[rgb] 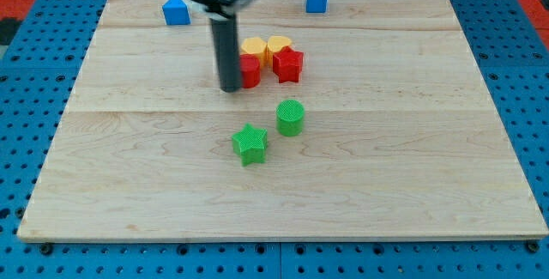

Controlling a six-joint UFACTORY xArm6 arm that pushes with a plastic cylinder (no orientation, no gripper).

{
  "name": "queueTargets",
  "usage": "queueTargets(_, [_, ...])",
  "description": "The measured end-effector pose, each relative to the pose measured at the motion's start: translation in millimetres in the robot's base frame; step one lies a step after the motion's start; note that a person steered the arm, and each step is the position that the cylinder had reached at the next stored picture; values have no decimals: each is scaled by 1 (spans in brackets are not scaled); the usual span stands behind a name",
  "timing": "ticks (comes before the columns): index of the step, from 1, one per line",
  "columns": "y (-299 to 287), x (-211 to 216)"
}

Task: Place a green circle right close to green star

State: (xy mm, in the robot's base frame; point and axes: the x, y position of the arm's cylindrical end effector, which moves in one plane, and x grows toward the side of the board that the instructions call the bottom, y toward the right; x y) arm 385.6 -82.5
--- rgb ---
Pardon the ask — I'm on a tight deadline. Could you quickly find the blue pentagon block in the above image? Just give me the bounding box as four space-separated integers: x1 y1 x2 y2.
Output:
162 0 191 26

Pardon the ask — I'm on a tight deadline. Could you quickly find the yellow heart block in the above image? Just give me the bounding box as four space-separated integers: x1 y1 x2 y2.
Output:
267 35 293 66

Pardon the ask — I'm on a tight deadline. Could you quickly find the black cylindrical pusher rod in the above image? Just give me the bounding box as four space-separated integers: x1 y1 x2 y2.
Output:
210 15 243 93

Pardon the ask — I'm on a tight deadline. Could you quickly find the wooden board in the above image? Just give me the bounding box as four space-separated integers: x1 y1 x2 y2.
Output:
18 0 548 243

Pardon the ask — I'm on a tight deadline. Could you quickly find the green star block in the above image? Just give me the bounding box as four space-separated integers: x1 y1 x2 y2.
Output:
232 123 268 167

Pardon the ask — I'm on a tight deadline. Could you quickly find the green cylinder block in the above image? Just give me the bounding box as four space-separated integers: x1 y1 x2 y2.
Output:
275 100 305 136

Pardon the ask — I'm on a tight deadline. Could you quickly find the red star block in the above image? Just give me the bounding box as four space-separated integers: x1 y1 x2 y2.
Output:
273 46 304 83

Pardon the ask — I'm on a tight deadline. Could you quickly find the red cylinder block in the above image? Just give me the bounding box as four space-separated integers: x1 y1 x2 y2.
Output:
240 54 261 88

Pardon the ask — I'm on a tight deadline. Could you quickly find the yellow hexagon block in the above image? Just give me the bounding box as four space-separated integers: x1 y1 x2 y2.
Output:
240 37 267 68

